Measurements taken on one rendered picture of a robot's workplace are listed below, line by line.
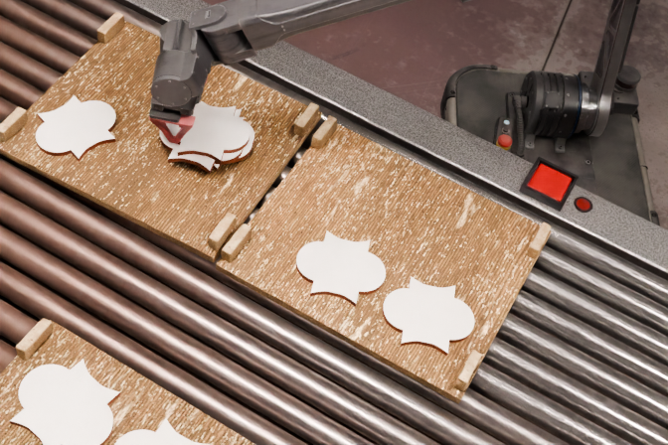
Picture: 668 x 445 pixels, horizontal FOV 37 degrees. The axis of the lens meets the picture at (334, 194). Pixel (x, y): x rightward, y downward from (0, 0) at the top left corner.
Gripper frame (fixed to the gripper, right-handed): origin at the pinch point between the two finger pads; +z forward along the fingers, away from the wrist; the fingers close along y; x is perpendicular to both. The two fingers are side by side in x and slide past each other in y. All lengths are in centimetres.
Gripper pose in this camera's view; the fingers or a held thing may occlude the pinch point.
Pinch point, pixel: (179, 122)
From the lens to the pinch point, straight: 162.6
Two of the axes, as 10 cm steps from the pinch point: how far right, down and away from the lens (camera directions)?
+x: -9.8, -1.8, -0.2
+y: 1.3, -7.7, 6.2
